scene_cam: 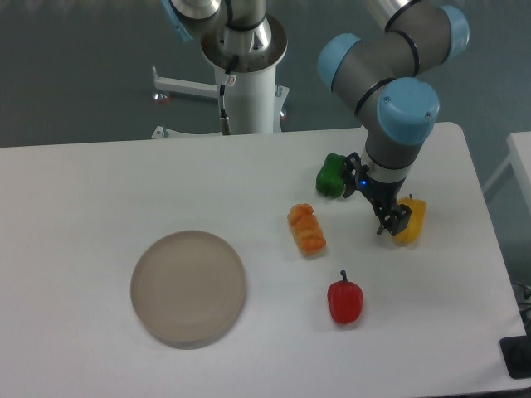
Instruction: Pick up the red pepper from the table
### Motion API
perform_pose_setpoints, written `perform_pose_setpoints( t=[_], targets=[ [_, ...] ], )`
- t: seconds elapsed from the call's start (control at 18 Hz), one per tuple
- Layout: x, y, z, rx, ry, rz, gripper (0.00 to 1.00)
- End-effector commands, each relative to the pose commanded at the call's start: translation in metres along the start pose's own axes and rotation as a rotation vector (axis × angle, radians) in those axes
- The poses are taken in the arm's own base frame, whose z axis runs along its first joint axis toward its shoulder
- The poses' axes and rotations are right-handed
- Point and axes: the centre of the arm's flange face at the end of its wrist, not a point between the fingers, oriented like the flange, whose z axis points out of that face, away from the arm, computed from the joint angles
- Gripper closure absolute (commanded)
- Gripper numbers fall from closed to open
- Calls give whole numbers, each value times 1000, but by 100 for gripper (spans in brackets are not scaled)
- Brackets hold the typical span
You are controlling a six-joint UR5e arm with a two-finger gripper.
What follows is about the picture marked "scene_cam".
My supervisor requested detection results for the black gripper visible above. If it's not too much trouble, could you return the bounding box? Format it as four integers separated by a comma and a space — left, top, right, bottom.
340, 152, 412, 236

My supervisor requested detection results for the red bell pepper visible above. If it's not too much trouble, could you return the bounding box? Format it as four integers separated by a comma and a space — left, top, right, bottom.
327, 269, 364, 325

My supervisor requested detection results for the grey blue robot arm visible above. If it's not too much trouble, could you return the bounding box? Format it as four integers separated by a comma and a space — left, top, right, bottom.
162, 1, 470, 235

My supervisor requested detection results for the green bell pepper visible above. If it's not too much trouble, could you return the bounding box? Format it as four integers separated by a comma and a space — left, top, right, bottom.
315, 153, 345, 198

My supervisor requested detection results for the yellow bell pepper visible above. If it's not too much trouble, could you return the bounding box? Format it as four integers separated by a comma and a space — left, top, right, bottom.
393, 194, 427, 245

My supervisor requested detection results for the orange pastry toy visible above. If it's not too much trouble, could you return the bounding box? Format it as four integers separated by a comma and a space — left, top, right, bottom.
287, 203, 326, 256

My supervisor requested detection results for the white side table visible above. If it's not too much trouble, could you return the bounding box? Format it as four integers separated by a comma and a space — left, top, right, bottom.
481, 131, 530, 208

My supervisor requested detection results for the round beige plate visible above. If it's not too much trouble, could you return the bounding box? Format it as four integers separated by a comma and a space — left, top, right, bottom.
129, 231, 247, 349

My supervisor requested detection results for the black device at edge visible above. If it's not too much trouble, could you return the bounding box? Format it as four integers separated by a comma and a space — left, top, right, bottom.
499, 336, 530, 380

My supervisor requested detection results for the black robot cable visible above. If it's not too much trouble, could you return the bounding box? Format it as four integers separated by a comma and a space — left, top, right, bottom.
217, 54, 241, 137

